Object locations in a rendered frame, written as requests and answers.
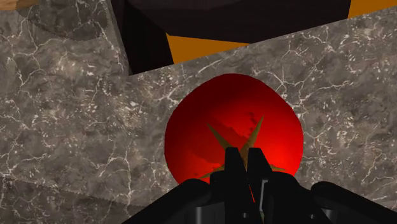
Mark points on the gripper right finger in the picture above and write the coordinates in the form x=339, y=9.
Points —
x=279, y=192

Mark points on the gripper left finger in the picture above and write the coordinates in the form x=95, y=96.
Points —
x=231, y=186

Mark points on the red tomato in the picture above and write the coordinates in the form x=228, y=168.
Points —
x=229, y=114

